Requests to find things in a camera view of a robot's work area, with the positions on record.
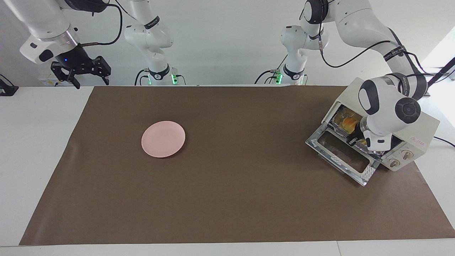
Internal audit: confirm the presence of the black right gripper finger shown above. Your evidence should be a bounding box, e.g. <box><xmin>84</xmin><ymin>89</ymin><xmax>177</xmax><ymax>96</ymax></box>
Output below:
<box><xmin>51</xmin><ymin>62</ymin><xmax>80</xmax><ymax>89</ymax></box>
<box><xmin>89</xmin><ymin>56</ymin><xmax>111</xmax><ymax>85</ymax></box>

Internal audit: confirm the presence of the aluminium foil tray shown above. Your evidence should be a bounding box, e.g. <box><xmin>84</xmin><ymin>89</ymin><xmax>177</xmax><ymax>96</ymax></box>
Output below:
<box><xmin>332</xmin><ymin>107</ymin><xmax>384</xmax><ymax>155</ymax></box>

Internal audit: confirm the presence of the sliced yellow bread loaf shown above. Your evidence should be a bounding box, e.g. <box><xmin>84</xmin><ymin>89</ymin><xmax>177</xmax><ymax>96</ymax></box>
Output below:
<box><xmin>338</xmin><ymin>110</ymin><xmax>359</xmax><ymax>132</ymax></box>

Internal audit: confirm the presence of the glass oven door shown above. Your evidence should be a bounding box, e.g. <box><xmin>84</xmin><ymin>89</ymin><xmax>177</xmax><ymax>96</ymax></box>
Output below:
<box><xmin>305</xmin><ymin>127</ymin><xmax>381</xmax><ymax>187</ymax></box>

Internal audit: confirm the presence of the cream white toaster oven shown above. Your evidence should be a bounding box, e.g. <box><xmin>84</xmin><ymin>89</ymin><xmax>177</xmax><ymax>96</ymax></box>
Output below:
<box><xmin>322</xmin><ymin>86</ymin><xmax>440</xmax><ymax>172</ymax></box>

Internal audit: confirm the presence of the white box with yellow label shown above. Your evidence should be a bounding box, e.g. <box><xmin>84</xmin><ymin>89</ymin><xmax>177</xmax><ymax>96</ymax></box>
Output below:
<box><xmin>37</xmin><ymin>75</ymin><xmax>60</xmax><ymax>87</ymax></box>

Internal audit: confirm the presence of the pink round plate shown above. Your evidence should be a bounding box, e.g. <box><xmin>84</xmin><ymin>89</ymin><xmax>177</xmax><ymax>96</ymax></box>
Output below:
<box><xmin>141</xmin><ymin>121</ymin><xmax>186</xmax><ymax>158</ymax></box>

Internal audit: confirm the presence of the black tripod stand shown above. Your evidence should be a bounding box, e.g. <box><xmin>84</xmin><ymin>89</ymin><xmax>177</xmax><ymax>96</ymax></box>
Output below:
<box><xmin>428</xmin><ymin>57</ymin><xmax>455</xmax><ymax>97</ymax></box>

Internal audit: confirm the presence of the brown table mat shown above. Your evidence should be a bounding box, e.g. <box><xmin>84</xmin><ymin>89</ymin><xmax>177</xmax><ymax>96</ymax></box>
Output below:
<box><xmin>19</xmin><ymin>85</ymin><xmax>455</xmax><ymax>246</ymax></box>

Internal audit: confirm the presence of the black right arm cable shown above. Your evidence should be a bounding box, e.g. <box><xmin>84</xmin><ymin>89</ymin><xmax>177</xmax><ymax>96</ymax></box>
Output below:
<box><xmin>80</xmin><ymin>4</ymin><xmax>123</xmax><ymax>47</ymax></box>

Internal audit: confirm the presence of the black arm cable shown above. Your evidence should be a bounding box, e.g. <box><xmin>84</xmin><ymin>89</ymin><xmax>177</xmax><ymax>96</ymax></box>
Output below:
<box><xmin>318</xmin><ymin>0</ymin><xmax>446</xmax><ymax>77</ymax></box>
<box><xmin>80</xmin><ymin>4</ymin><xmax>123</xmax><ymax>47</ymax></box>

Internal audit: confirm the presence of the black base cable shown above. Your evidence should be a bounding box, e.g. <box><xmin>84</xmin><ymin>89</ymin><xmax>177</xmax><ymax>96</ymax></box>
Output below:
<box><xmin>254</xmin><ymin>53</ymin><xmax>289</xmax><ymax>85</ymax></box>
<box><xmin>134</xmin><ymin>69</ymin><xmax>148</xmax><ymax>86</ymax></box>

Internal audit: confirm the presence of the black clamp bracket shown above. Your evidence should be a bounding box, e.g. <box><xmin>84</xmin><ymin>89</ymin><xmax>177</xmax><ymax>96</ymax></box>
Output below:
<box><xmin>0</xmin><ymin>74</ymin><xmax>19</xmax><ymax>96</ymax></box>

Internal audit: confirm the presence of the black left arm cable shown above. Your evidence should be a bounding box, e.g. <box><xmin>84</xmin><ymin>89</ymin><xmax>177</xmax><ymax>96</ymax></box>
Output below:
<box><xmin>318</xmin><ymin>0</ymin><xmax>446</xmax><ymax>77</ymax></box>

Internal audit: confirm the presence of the black oven power cord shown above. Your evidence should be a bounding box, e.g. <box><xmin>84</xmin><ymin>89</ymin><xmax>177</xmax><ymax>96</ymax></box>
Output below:
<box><xmin>433</xmin><ymin>136</ymin><xmax>455</xmax><ymax>148</ymax></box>

